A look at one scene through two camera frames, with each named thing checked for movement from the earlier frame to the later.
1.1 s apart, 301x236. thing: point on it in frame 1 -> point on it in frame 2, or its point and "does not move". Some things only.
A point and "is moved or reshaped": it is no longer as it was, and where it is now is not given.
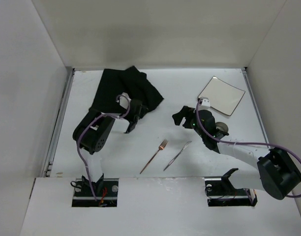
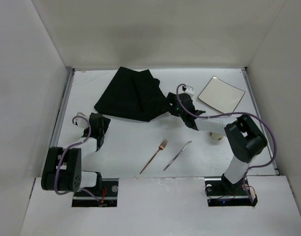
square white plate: (223, 96) does not move
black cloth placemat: (131, 81) is moved or reshaped
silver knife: (186, 144) does not move
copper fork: (161, 147) does not move
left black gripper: (135, 115) -> (100, 122)
